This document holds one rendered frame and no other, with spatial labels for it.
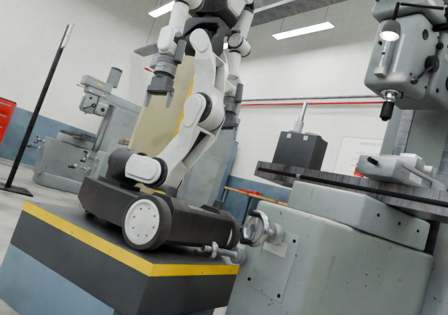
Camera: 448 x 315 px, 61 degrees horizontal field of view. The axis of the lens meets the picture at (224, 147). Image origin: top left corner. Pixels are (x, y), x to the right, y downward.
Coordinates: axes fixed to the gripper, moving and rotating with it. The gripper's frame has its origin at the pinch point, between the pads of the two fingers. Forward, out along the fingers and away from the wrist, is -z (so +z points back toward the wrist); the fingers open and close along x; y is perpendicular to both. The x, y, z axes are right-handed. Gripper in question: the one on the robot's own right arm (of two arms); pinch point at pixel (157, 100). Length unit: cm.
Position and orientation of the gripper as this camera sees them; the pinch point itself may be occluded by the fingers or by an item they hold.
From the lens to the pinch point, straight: 158.6
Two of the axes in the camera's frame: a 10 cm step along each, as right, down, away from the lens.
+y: 4.1, 2.9, 8.7
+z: 1.9, -9.5, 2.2
